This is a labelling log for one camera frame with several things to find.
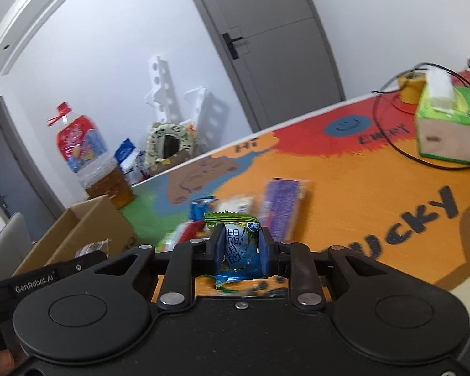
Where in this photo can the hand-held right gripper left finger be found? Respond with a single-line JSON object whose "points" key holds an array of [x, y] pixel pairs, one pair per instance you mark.
{"points": [[218, 248]]}

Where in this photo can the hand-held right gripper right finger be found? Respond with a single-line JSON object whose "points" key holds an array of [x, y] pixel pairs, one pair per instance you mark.
{"points": [[265, 252]]}

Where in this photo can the green blue snack packet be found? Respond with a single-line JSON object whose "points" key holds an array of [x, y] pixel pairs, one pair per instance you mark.
{"points": [[241, 243]]}

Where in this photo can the red white snack packet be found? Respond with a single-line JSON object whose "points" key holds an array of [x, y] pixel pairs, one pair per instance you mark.
{"points": [[188, 229]]}

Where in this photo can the small blue snack packet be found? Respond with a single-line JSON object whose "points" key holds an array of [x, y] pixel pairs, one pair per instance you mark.
{"points": [[199, 209]]}

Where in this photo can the white yellow snack packet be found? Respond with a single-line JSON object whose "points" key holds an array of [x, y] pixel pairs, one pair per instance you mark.
{"points": [[235, 205]]}

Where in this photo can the purple snack packet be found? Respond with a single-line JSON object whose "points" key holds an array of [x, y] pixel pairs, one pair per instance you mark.
{"points": [[282, 203]]}

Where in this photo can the dark shiny snack packet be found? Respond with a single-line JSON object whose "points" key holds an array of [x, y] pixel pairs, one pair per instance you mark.
{"points": [[92, 247]]}

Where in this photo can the cardboard box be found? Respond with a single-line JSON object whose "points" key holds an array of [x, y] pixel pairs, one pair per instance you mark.
{"points": [[172, 163], [90, 223]]}

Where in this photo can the grey chair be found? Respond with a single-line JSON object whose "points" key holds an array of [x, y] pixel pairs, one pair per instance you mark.
{"points": [[8, 243]]}

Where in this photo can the cardboard box under cushion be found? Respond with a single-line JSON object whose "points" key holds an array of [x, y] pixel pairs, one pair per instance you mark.
{"points": [[172, 163]]}

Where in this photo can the colourful printed table mat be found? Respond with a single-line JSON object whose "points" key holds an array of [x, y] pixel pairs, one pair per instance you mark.
{"points": [[356, 203]]}

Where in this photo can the dark doorway door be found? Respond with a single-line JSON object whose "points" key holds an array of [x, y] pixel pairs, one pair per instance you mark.
{"points": [[11, 164]]}

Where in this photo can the large cooking oil bottle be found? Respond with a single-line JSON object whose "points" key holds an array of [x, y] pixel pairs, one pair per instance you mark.
{"points": [[98, 180]]}

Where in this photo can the blue white bag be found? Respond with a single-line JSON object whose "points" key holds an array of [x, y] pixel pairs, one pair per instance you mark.
{"points": [[125, 154]]}

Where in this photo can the white perforated rack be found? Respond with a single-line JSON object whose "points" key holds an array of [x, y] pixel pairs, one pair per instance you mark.
{"points": [[164, 82]]}

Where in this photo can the grey door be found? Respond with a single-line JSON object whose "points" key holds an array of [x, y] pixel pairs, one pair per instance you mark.
{"points": [[282, 47]]}

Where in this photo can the yellow tape roll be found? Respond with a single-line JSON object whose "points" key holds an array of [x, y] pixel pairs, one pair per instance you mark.
{"points": [[409, 88]]}

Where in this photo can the green tissue box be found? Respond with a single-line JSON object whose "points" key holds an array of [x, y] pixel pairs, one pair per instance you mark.
{"points": [[446, 125]]}

